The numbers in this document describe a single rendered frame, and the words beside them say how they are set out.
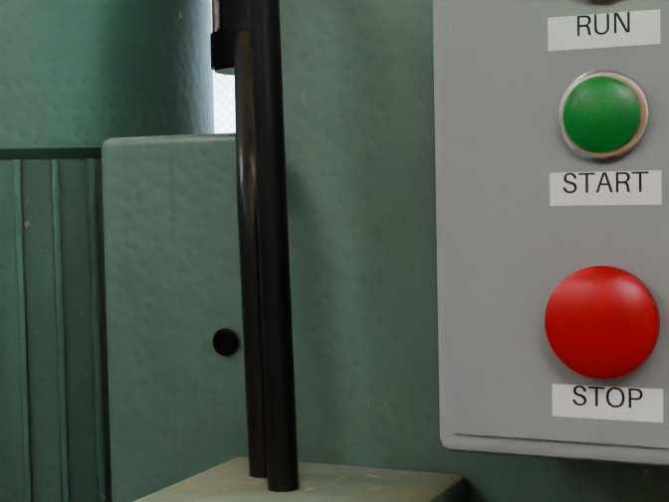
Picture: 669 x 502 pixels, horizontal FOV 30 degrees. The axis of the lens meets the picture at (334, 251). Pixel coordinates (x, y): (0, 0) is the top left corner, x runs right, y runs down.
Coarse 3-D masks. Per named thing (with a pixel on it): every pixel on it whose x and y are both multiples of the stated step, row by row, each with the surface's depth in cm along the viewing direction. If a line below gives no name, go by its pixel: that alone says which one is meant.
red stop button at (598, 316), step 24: (576, 288) 33; (600, 288) 33; (624, 288) 32; (552, 312) 33; (576, 312) 33; (600, 312) 33; (624, 312) 32; (648, 312) 32; (552, 336) 33; (576, 336) 33; (600, 336) 33; (624, 336) 32; (648, 336) 32; (576, 360) 33; (600, 360) 33; (624, 360) 33
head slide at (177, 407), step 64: (128, 192) 52; (192, 192) 51; (128, 256) 52; (192, 256) 51; (128, 320) 52; (192, 320) 51; (128, 384) 52; (192, 384) 51; (128, 448) 53; (192, 448) 51
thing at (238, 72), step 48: (240, 48) 52; (240, 96) 48; (240, 144) 44; (240, 192) 42; (240, 240) 42; (288, 240) 40; (288, 288) 40; (288, 336) 40; (288, 384) 40; (288, 432) 40; (288, 480) 40
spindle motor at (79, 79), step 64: (0, 0) 53; (64, 0) 54; (128, 0) 55; (192, 0) 59; (0, 64) 53; (64, 64) 54; (128, 64) 55; (192, 64) 59; (0, 128) 53; (64, 128) 54; (128, 128) 56; (192, 128) 59; (0, 192) 54; (64, 192) 55; (0, 256) 54; (64, 256) 55; (0, 320) 54; (64, 320) 55; (0, 384) 55; (64, 384) 55; (0, 448) 55; (64, 448) 55
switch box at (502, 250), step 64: (448, 0) 35; (512, 0) 34; (576, 0) 34; (640, 0) 33; (448, 64) 35; (512, 64) 34; (576, 64) 34; (640, 64) 33; (448, 128) 35; (512, 128) 34; (448, 192) 36; (512, 192) 35; (448, 256) 36; (512, 256) 35; (576, 256) 34; (640, 256) 33; (448, 320) 36; (512, 320) 35; (448, 384) 36; (512, 384) 35; (576, 384) 34; (640, 384) 33; (448, 448) 36; (512, 448) 35; (576, 448) 34; (640, 448) 34
